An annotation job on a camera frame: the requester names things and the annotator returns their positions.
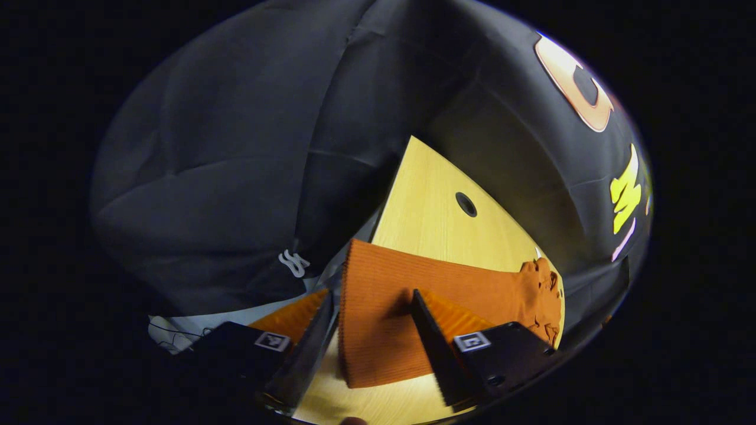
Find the black table grommet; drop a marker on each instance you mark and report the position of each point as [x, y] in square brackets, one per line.
[466, 204]

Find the black backdrop cloth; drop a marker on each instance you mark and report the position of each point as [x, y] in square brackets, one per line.
[236, 147]

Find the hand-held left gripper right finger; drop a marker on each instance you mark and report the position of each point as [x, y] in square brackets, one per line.
[434, 348]

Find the orange knitted garment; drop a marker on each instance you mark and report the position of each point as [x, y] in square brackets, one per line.
[378, 330]

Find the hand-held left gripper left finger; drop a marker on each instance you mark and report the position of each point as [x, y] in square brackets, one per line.
[307, 360]

